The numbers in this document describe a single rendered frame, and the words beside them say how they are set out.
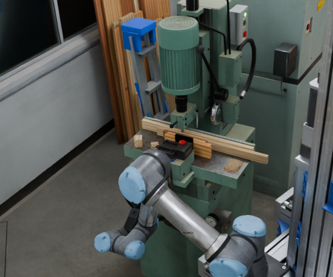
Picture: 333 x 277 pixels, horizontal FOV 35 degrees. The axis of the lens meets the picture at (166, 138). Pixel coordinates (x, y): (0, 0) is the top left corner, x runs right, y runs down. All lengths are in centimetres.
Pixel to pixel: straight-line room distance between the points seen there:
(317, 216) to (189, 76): 85
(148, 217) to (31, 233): 157
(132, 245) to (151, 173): 40
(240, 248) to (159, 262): 121
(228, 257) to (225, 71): 101
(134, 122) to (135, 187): 235
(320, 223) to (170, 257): 122
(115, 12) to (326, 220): 248
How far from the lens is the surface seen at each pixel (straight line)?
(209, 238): 179
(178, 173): 233
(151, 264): 302
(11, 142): 357
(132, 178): 175
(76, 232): 347
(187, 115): 246
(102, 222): 349
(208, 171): 236
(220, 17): 241
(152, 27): 328
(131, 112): 403
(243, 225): 187
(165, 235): 278
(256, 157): 241
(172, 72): 229
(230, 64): 245
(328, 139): 166
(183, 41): 222
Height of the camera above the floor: 232
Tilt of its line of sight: 33 degrees down
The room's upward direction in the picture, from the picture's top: 4 degrees counter-clockwise
